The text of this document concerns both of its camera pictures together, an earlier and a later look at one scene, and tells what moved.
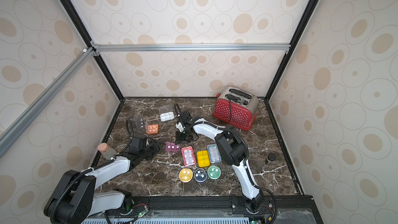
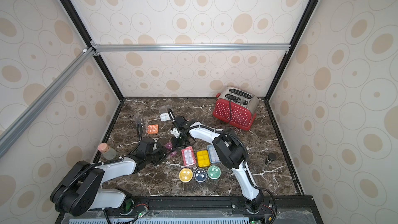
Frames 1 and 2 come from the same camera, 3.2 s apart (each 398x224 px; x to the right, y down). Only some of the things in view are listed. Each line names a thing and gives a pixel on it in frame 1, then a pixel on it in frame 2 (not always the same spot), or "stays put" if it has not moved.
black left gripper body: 150,151 -> 156,157
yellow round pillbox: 186,175 stays put
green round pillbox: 214,172 stays put
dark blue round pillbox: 200,175 stays put
